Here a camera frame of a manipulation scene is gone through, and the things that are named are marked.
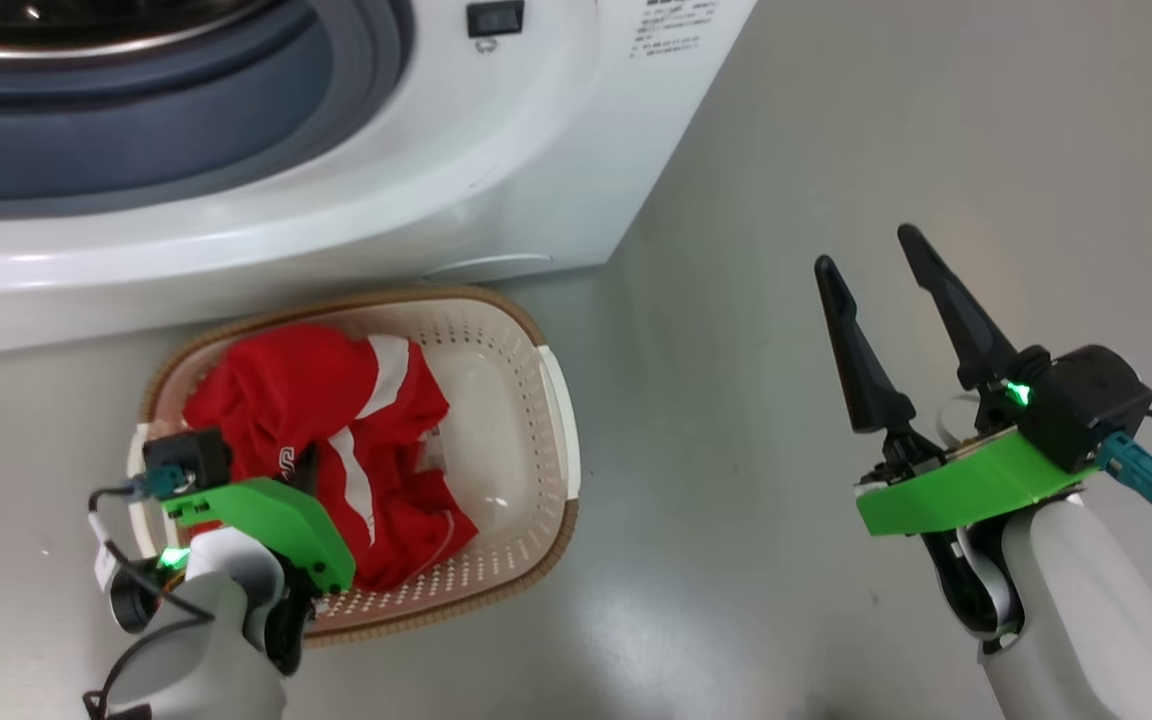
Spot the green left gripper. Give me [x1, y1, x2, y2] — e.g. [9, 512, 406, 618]
[161, 445, 357, 596]

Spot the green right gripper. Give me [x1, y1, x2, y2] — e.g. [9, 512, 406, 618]
[814, 223, 1102, 536]

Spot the red and white garment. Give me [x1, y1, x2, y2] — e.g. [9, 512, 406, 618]
[181, 322, 482, 593]

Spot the cream perforated basket brown rim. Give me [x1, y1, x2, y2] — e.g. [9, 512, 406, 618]
[126, 285, 582, 646]

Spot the white front-load washing machine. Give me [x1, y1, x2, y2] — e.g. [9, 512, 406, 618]
[0, 0, 757, 361]

